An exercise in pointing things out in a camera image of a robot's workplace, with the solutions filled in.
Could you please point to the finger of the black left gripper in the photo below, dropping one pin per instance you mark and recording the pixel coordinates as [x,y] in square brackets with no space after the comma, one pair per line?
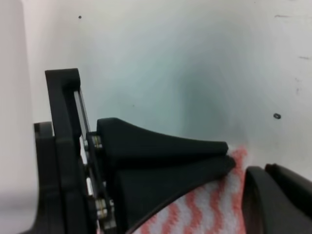
[129,146]
[142,190]

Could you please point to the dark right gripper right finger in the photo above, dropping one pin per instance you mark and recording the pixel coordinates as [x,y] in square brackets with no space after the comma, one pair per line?
[297,188]

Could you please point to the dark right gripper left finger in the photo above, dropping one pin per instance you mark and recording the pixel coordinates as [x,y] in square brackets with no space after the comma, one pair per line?
[267,210]

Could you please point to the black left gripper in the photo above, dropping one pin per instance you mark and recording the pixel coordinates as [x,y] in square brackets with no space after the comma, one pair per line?
[72,197]

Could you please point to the pink white wavy towel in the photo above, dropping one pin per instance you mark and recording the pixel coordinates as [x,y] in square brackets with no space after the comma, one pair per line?
[214,208]

